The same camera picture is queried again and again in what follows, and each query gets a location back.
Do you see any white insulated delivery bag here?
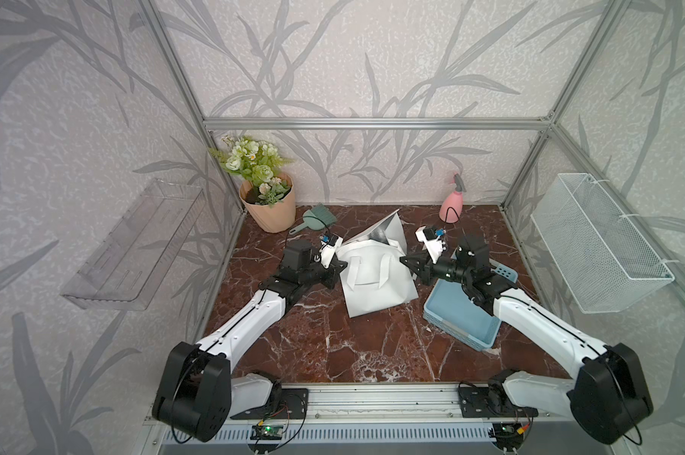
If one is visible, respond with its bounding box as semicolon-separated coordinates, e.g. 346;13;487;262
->
337;210;418;318

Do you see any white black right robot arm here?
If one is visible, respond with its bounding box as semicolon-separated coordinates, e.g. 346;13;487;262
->
401;227;654;445

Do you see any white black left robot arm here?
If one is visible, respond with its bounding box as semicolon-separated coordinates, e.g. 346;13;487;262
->
151;235;347;442

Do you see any light blue plastic basket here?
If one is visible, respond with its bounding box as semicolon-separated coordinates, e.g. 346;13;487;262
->
423;262;518;352

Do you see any pink spray bottle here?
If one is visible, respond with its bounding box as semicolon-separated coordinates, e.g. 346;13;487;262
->
439;173;466;224

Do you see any beige ribbed flower pot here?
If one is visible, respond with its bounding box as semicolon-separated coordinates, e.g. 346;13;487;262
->
239;173;296;233

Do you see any small green hand brush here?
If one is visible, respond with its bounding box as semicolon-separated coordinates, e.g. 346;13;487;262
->
289;204;337;235

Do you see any artificial green white plant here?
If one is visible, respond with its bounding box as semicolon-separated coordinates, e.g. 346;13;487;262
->
209;136;292;206

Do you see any green circuit board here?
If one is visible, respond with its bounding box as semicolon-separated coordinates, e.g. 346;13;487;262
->
251;424;286;441

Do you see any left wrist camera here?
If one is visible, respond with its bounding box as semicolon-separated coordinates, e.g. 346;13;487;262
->
320;234;343;268

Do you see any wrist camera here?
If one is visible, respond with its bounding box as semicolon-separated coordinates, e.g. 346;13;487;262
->
416;226;446;264
320;234;343;268

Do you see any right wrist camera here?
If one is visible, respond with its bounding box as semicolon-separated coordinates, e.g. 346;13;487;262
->
416;226;446;264

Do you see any white wire mesh basket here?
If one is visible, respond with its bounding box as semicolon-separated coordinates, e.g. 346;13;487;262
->
531;173;674;314

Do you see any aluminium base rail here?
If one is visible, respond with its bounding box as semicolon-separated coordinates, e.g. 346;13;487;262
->
130;383;634;454

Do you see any right circuit board with wires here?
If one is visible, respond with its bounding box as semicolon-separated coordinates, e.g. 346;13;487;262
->
492;423;531;441

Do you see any clear plastic wall shelf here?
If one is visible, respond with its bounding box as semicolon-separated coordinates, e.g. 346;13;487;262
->
60;179;206;311

